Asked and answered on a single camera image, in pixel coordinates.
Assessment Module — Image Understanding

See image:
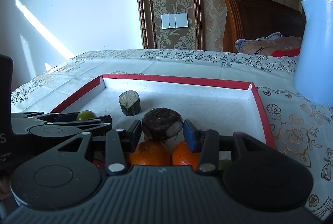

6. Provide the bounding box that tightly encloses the sugarcane piece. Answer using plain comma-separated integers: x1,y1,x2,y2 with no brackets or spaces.
119,90,141,116

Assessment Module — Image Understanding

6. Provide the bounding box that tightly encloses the red cloth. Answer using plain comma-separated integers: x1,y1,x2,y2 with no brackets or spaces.
269,48,301,57

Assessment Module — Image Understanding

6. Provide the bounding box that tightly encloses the small green lime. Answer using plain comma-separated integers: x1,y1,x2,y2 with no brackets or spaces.
76,110,97,122

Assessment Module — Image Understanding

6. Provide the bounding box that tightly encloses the green cucumber block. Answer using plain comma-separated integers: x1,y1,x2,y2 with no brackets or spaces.
218,159,232,171

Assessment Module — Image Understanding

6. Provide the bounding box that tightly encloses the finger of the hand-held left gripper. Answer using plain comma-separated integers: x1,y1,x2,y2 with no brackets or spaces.
12,112,78,133
52,115,113,135

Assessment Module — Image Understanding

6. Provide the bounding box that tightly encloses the dark brown water chestnut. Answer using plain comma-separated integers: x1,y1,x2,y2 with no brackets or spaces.
142,108,183,141

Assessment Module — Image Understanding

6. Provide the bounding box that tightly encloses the red shallow cardboard box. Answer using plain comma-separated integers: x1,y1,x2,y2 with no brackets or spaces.
49,74,276,162

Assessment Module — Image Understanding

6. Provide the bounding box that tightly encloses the light blue electric kettle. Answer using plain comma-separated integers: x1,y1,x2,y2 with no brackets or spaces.
293,0,333,108

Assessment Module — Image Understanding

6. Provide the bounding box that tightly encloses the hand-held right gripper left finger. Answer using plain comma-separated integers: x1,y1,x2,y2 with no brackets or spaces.
56,119,142,175

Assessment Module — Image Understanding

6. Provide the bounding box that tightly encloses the white wall switch panel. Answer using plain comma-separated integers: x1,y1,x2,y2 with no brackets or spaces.
161,13,188,29

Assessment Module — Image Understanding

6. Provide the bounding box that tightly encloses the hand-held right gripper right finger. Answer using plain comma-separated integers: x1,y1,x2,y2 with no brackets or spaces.
183,120,276,174

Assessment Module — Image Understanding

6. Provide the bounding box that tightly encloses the pink plush blanket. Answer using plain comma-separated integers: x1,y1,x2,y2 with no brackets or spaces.
235,33,303,57

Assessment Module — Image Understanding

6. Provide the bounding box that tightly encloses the orange tangerine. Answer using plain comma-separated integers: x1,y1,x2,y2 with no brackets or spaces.
129,140,172,166
172,141,202,171

